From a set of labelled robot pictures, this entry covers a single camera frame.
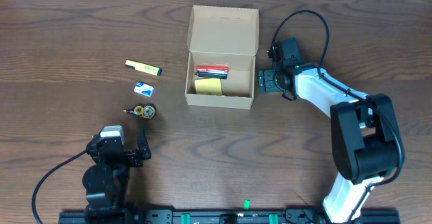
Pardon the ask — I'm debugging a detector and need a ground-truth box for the black gold correction tape dispenser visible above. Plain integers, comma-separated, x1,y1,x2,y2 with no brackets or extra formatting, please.
122,103,157,120

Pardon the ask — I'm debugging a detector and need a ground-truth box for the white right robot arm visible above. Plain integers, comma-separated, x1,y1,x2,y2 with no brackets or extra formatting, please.
258,38,404,223

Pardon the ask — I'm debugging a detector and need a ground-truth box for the brown cardboard box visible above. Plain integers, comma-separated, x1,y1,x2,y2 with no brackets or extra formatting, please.
184,5,259,109

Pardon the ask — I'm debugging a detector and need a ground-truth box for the yellow highlighter pen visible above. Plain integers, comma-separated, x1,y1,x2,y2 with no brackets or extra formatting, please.
125,59,162,76

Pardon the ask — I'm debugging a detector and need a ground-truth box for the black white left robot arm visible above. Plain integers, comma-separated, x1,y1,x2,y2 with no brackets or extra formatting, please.
82,125,151,224

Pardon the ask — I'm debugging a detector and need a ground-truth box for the small green marker piece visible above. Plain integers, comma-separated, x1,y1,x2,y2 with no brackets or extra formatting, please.
243,200,250,211

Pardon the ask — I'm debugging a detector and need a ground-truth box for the yellow polar bear notepad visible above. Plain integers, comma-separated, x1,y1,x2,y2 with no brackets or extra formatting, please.
194,78,222,96

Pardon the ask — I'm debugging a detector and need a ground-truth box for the white blue staples box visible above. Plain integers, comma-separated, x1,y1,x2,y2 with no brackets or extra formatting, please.
134,82,155,97

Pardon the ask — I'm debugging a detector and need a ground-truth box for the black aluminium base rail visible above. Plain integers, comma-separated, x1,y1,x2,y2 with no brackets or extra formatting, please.
58,208,401,224

